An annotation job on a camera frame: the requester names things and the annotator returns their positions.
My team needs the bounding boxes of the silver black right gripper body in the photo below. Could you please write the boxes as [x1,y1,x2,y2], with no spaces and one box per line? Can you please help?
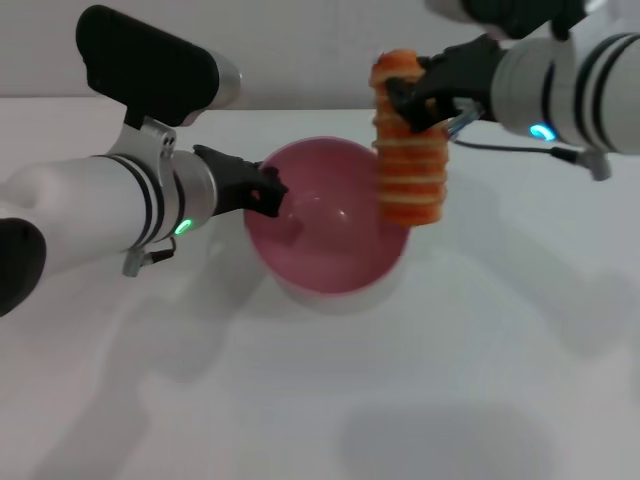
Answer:
[429,35,556,139]

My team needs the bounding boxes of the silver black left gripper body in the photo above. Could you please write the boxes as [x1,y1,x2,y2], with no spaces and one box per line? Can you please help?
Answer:
[167,144,261,241]

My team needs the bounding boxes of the orange ridged bread loaf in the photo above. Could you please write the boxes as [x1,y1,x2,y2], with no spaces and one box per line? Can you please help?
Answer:
[368,47,449,228]

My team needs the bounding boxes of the pink plastic bowl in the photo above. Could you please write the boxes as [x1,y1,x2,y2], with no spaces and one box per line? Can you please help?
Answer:
[243,135,413,302]

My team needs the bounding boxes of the silver left camera bracket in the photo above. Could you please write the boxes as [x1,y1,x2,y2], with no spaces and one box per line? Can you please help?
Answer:
[112,117,179,167]

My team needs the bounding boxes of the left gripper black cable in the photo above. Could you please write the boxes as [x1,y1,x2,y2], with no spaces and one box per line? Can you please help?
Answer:
[121,235,177,278]

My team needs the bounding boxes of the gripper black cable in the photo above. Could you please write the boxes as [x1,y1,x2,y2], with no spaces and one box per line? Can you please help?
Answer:
[121,235,177,278]
[446,102,613,182]

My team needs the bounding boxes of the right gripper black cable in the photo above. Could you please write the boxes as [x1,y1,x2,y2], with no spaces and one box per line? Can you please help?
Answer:
[446,102,613,182]

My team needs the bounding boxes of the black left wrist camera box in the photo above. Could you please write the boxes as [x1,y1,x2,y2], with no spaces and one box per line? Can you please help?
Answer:
[74,4,244,129]

